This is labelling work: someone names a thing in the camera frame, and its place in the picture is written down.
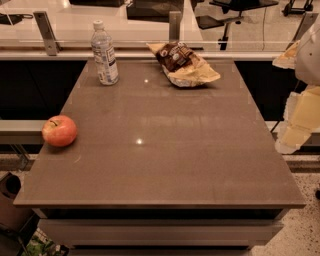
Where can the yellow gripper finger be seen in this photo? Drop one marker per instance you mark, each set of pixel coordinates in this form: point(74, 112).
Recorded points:
point(301, 119)
point(287, 60)

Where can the brown chip bag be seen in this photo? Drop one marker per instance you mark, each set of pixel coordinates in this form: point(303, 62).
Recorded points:
point(183, 66)

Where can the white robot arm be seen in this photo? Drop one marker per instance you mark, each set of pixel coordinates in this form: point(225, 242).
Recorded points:
point(307, 67)

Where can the red apple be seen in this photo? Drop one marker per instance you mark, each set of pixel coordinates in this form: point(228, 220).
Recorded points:
point(59, 131)

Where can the clear plastic water bottle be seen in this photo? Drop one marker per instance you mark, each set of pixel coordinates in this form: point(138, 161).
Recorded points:
point(104, 54)

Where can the grey table drawer front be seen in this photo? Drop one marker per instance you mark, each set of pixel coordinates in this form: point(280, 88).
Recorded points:
point(147, 232)

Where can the brown bin with hole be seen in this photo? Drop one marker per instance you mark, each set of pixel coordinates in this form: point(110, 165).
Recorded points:
point(11, 217)

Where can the right metal glass bracket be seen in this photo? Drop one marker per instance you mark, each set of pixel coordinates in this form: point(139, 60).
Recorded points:
point(308, 27)

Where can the metal glass bracket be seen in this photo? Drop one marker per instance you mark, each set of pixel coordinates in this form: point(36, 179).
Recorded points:
point(308, 27)
point(51, 45)
point(174, 25)

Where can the middle metal glass bracket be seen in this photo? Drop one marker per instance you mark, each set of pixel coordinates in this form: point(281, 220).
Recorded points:
point(174, 25)

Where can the left metal glass bracket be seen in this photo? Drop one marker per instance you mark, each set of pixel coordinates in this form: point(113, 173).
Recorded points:
point(51, 45)

